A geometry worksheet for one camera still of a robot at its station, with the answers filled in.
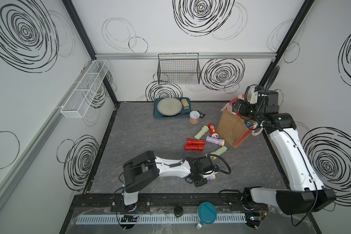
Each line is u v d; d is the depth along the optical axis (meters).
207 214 0.65
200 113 1.11
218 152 0.89
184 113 1.15
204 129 0.99
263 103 0.52
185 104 1.15
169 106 1.16
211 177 0.79
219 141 0.94
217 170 0.73
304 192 0.37
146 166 0.50
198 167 0.64
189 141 0.94
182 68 1.24
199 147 0.91
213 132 0.99
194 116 1.05
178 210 0.64
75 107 0.71
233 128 0.89
